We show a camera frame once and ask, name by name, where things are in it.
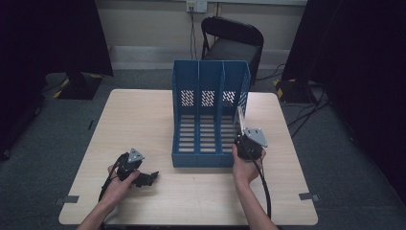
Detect black stand base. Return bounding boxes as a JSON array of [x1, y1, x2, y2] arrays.
[[273, 78, 318, 104], [56, 71, 103, 101]]

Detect person's left hand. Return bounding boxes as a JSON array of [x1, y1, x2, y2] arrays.
[[106, 164, 142, 205]]

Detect hand-held gripper black cable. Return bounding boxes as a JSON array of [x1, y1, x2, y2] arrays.
[[252, 158, 273, 220], [98, 152, 129, 202]]

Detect white wall socket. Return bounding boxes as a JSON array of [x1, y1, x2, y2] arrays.
[[186, 0, 209, 14]]

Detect black folding chair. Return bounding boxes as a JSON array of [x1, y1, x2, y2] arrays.
[[200, 15, 265, 86]]

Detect black power cable on wall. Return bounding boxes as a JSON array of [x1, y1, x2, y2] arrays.
[[189, 7, 199, 61]]

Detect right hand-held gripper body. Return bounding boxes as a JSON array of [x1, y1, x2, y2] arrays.
[[235, 127, 269, 162]]

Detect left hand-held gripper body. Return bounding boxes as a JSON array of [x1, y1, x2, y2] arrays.
[[116, 147, 146, 182]]

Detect blue three-slot file rack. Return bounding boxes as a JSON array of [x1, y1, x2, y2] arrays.
[[170, 58, 252, 169]]

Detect black floor cables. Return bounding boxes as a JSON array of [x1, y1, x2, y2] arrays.
[[286, 86, 331, 139]]

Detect green leaf picture book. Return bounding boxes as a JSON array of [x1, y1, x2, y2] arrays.
[[234, 105, 247, 139]]

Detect left hand-held gripper black cable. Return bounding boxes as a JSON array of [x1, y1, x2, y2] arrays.
[[98, 152, 129, 202]]

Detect right hand-held gripper black cable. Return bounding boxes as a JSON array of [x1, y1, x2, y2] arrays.
[[252, 158, 273, 220]]

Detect person's right hand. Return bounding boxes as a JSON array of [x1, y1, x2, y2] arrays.
[[231, 143, 267, 189]]

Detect dark curtain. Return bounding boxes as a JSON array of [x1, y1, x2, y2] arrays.
[[282, 0, 406, 205], [0, 0, 115, 161]]

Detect grey tape strip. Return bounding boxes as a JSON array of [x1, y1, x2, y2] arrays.
[[54, 195, 80, 206], [298, 192, 321, 202]]

